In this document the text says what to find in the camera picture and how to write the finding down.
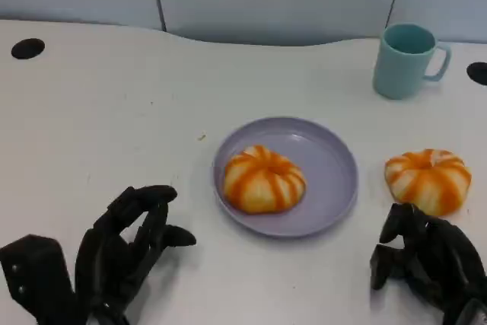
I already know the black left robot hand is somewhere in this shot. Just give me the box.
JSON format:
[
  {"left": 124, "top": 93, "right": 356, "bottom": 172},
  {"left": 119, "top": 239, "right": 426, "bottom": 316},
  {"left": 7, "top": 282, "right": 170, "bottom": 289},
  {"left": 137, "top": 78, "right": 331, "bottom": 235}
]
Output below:
[{"left": 74, "top": 184, "right": 198, "bottom": 325}]

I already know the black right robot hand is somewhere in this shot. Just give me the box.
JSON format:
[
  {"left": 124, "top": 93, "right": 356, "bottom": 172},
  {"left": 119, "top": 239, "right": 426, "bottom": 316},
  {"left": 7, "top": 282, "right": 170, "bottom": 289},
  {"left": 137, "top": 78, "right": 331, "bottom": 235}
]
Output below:
[{"left": 369, "top": 202, "right": 487, "bottom": 325}]

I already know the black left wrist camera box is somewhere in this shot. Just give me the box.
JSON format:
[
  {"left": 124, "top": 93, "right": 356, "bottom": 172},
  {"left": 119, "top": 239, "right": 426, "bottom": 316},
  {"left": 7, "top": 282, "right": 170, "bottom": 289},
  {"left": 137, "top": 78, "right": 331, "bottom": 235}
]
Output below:
[{"left": 0, "top": 234, "right": 78, "bottom": 325}]

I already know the orange white toy bread roll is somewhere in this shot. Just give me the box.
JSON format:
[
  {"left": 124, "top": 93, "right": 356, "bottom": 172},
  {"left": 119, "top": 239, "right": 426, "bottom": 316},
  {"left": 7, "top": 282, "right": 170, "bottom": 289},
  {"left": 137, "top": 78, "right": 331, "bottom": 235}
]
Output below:
[
  {"left": 222, "top": 144, "right": 307, "bottom": 215},
  {"left": 384, "top": 148, "right": 473, "bottom": 217}
]

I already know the pale green mug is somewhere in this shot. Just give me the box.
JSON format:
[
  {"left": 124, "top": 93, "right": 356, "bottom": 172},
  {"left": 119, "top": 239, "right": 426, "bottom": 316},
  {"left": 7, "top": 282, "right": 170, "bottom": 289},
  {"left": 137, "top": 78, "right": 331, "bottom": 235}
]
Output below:
[{"left": 372, "top": 23, "right": 453, "bottom": 100}]

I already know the lilac plate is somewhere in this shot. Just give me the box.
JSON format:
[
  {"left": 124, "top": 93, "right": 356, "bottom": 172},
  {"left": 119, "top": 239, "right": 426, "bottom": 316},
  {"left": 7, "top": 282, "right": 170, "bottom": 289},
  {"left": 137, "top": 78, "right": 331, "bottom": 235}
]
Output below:
[{"left": 212, "top": 116, "right": 360, "bottom": 240}]

